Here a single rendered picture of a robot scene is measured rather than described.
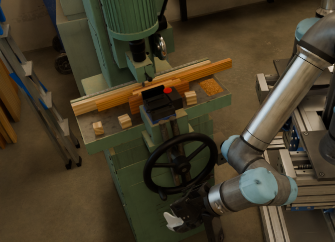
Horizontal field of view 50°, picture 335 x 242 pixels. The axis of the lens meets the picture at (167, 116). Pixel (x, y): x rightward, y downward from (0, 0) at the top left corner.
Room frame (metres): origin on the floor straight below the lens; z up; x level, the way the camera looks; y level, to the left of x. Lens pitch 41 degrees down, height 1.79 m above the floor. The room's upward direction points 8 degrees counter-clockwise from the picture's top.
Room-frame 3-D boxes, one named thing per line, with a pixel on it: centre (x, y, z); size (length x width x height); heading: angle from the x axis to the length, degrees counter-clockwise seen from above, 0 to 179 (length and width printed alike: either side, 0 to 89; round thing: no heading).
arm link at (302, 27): (1.30, -0.64, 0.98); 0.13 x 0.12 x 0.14; 124
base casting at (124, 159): (1.29, 0.11, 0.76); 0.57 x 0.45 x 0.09; 17
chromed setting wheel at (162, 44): (1.33, -0.01, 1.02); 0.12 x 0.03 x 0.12; 17
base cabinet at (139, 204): (1.29, 0.11, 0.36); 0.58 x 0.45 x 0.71; 17
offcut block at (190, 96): (1.09, -0.10, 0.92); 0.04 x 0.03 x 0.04; 96
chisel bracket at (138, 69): (1.19, 0.08, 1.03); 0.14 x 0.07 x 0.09; 17
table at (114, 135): (1.07, 0.04, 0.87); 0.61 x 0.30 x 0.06; 107
